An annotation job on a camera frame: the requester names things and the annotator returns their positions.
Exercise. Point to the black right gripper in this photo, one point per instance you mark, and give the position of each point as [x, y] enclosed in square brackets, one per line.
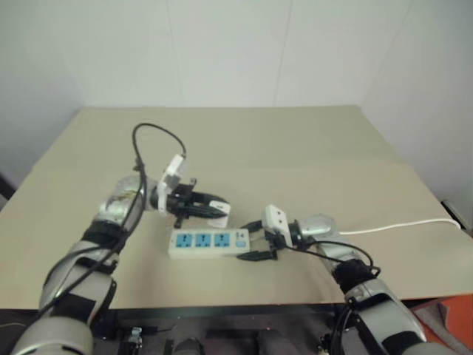
[278, 241]

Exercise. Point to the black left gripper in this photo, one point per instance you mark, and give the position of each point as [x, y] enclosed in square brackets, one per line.
[182, 202]

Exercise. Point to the white charger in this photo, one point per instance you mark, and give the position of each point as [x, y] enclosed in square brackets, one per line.
[221, 217]

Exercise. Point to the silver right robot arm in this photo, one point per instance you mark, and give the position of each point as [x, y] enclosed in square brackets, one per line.
[384, 307]

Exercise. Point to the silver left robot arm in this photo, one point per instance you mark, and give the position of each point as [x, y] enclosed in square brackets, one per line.
[74, 288]

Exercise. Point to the white power strip blue sockets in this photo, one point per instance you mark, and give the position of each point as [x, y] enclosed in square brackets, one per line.
[207, 242]

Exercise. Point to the grey rounded cylinder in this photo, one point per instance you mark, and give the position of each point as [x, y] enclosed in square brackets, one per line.
[187, 347]

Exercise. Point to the grey cloth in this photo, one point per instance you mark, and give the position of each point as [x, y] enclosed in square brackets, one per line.
[432, 318]

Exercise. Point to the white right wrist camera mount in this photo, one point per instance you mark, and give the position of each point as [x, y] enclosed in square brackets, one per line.
[275, 218]

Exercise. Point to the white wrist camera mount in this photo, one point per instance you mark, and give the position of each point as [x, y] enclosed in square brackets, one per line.
[275, 218]
[172, 179]

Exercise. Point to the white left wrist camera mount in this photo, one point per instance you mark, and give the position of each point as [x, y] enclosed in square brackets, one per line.
[172, 179]

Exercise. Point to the small metal bracket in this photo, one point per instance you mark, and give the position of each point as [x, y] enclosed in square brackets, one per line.
[135, 335]

